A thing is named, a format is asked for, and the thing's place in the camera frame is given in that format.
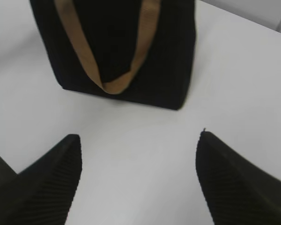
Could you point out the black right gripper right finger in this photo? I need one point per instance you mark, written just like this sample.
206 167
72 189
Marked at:
236 191

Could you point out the black tote bag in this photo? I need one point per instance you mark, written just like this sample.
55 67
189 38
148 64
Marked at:
139 51

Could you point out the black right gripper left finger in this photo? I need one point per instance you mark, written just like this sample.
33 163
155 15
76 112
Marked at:
42 194

